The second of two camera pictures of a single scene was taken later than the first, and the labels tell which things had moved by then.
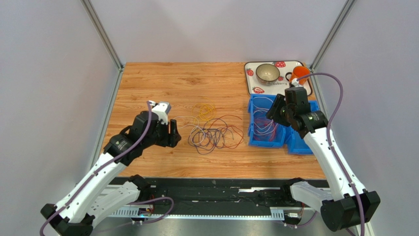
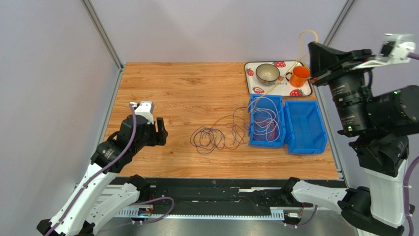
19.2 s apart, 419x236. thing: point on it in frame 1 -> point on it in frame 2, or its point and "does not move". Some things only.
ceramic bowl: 267,74 does not move
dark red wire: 264,127 does not move
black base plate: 218,192 does not move
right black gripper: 280,109 -> 336,70
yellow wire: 205,111 -> 297,61
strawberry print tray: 254,86 does not move
